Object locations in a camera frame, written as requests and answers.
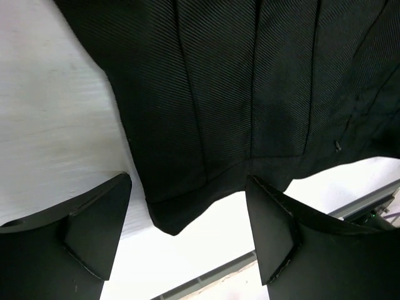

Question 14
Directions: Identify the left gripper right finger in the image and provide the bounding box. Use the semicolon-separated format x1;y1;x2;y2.
244;174;400;300

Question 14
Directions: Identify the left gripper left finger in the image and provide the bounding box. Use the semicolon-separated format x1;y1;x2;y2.
1;173;132;300

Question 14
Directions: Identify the black skirt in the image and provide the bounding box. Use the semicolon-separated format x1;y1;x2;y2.
56;1;399;235

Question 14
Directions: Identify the aluminium front rail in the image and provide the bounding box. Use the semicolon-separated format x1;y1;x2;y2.
149;177;400;300

